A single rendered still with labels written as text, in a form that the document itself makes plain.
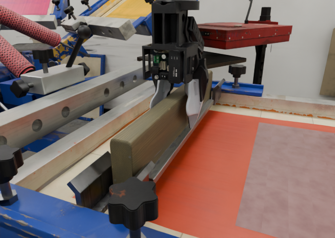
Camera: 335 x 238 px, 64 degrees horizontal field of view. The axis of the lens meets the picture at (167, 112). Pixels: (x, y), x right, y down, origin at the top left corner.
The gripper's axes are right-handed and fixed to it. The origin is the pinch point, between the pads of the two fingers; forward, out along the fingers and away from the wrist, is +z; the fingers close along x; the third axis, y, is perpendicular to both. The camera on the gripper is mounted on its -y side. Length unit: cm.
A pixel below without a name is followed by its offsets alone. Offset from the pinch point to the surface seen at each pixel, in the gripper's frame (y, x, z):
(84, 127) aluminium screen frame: 6.8, -16.3, 2.0
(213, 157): 2.5, 7.4, 5.5
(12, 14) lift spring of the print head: -20, -62, -17
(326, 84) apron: -195, 54, 38
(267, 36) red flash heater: -114, 9, -5
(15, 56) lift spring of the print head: -5.4, -46.3, -7.6
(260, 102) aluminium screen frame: -25.4, 13.0, 3.4
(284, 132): -13.4, 19.0, 5.5
